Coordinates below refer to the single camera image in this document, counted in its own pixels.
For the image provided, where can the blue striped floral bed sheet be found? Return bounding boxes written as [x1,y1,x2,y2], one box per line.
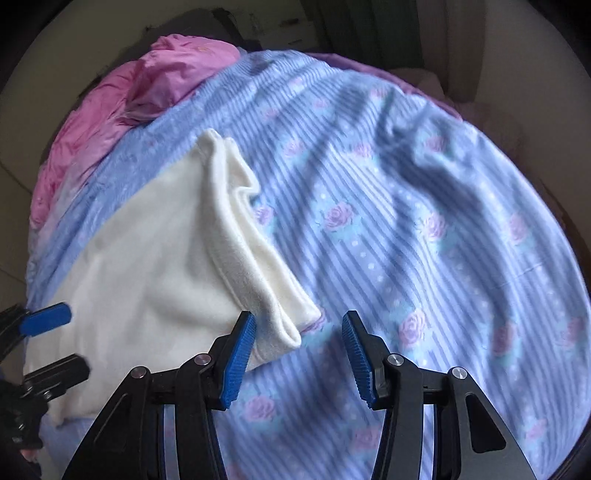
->
[27,48,590,480]

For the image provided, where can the purple under sheet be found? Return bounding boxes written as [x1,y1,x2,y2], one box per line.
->
[305,52,465,121]

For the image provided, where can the white pants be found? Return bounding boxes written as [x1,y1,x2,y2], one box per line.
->
[22,128,320,428]

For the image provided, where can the pink quilt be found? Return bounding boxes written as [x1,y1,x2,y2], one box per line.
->
[29,36,242,229]

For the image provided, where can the green curtain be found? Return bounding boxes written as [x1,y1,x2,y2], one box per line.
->
[323,0,446,72]

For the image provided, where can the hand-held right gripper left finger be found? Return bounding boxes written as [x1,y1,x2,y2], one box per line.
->
[69,310,257,480]

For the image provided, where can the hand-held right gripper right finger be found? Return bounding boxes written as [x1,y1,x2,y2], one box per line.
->
[341,310,532,480]

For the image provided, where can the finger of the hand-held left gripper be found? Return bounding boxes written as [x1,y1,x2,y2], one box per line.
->
[0,302,71,356]
[21,354,90,401]

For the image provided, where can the white bedside cabinet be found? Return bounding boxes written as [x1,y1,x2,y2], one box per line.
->
[240,11,320,51]

